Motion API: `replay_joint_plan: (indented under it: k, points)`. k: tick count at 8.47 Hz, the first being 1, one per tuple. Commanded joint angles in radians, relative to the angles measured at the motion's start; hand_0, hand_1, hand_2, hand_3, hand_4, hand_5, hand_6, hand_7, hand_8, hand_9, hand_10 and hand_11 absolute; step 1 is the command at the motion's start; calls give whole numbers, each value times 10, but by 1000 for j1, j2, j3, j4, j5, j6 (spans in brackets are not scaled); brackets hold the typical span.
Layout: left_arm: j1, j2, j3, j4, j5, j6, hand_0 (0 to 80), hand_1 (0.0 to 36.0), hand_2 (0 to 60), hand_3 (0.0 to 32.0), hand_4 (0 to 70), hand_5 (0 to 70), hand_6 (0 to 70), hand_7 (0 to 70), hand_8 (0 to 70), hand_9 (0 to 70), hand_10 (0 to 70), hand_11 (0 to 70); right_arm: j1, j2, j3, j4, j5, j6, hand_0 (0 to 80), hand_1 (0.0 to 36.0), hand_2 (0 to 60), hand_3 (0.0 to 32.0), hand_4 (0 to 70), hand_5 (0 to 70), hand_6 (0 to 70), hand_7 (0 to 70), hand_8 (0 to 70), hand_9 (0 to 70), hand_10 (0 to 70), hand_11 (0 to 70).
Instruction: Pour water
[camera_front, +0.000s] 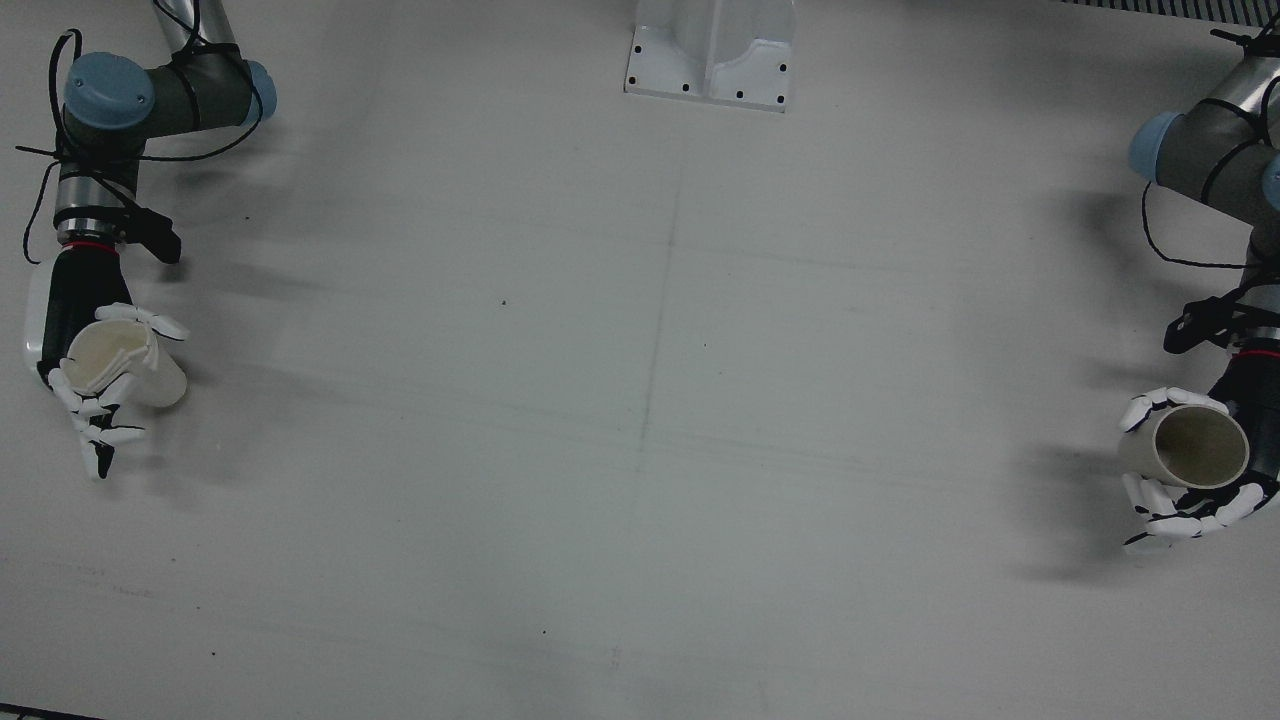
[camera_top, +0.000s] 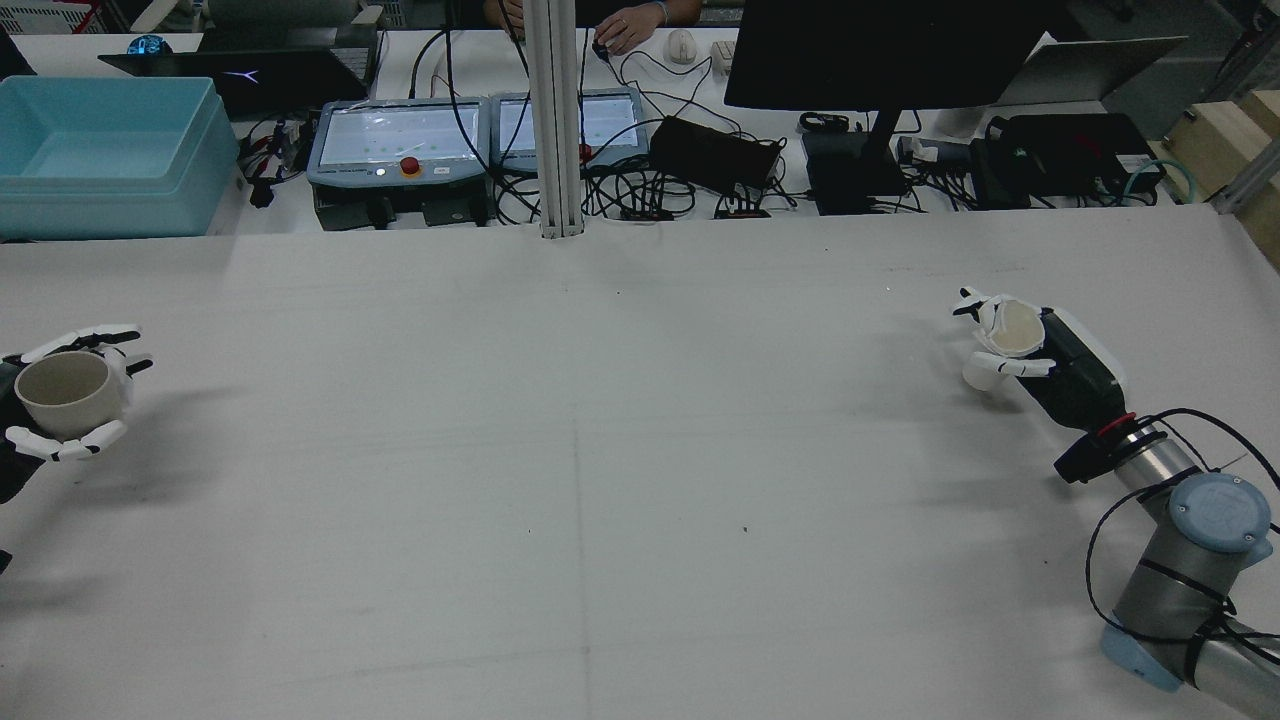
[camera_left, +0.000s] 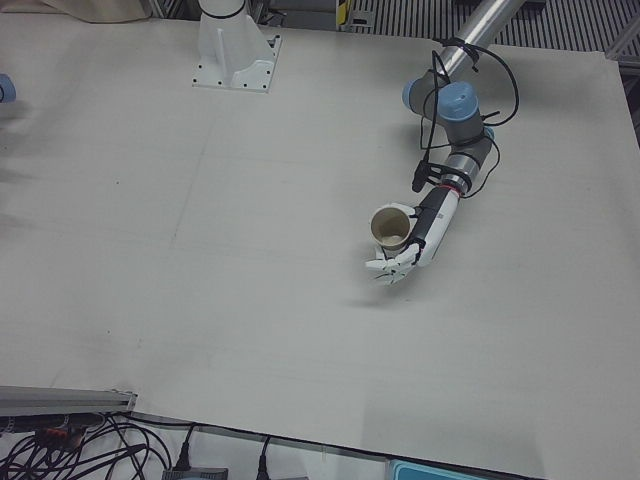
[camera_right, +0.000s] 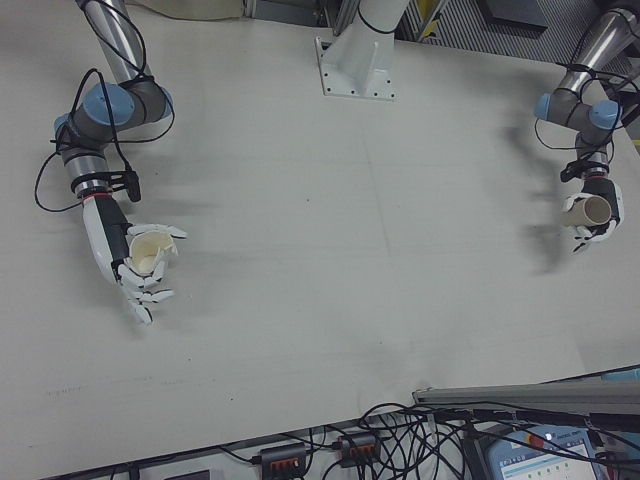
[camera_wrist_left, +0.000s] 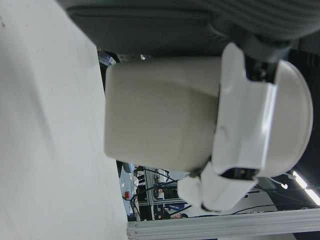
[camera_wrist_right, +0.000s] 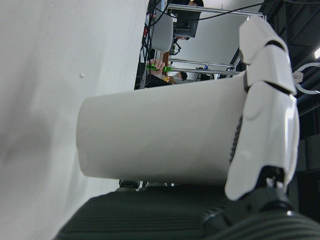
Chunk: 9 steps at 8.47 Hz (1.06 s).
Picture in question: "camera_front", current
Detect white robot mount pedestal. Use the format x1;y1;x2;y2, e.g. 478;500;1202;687
624;0;796;113

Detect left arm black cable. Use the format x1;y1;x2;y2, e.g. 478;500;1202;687
1140;25;1280;301

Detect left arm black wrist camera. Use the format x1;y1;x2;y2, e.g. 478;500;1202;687
1163;290;1251;354

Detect tan smooth paper cup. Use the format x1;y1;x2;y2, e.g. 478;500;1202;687
1118;403;1251;491

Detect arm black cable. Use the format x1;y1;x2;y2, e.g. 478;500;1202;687
15;0;266;266
1140;25;1280;301

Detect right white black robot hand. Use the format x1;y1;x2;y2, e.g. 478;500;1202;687
22;243;191;483

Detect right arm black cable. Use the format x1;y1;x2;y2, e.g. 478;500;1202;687
15;0;266;266

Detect white paper cup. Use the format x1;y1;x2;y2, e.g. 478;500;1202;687
65;318;189;409

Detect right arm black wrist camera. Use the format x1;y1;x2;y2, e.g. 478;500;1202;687
100;205;183;266

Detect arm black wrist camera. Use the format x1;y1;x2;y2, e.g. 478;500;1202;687
100;205;183;266
1163;290;1251;354

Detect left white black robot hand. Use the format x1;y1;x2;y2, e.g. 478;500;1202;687
1118;350;1280;553

